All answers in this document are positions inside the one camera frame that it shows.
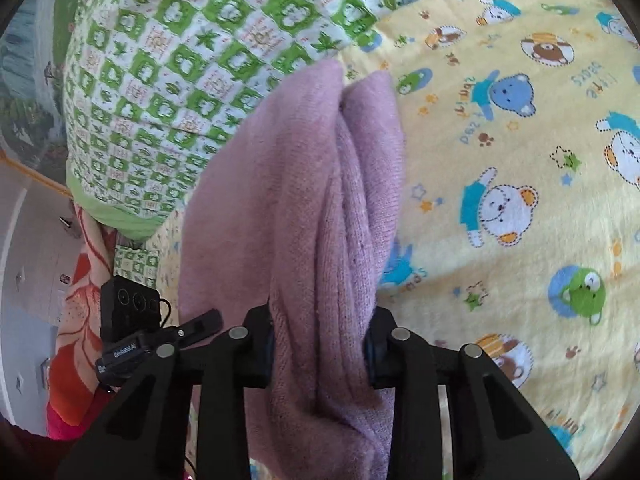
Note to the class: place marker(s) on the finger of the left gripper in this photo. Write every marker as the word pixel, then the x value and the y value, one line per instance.
pixel 194 331

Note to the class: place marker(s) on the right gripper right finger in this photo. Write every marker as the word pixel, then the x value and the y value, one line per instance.
pixel 495 432

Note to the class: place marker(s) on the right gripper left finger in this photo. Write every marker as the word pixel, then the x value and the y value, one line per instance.
pixel 142 433

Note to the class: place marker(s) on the purple knit sweater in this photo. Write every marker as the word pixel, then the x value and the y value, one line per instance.
pixel 298 212

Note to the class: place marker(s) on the green checkered pillow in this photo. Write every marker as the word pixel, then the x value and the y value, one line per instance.
pixel 139 265

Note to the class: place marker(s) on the red white floral blanket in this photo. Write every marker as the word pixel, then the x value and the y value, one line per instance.
pixel 75 398

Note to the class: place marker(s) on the green checkered quilt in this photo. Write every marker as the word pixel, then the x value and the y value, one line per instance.
pixel 153 89

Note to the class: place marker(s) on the gold framed floral painting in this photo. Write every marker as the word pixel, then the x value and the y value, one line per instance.
pixel 33 49

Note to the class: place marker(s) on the yellow cartoon bear bedsheet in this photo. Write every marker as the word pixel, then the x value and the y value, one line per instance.
pixel 519 213

